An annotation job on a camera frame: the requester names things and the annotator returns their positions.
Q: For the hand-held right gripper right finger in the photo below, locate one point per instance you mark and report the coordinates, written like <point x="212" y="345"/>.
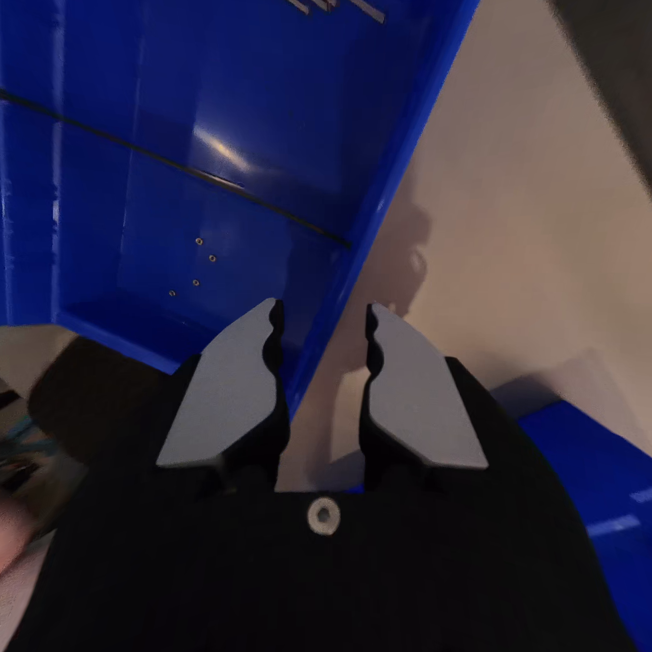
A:
<point x="417" y="402"/>

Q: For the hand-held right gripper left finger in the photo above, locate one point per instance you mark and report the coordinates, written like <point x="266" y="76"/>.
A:
<point x="224" y="402"/>

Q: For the blue divided plastic bin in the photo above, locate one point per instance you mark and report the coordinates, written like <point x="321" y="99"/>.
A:
<point x="254" y="76"/>

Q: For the black bin divider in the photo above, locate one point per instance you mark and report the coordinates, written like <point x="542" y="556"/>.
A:
<point x="178" y="164"/>

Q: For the blue plain plastic bin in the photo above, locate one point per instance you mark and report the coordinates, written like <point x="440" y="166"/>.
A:
<point x="586" y="458"/>

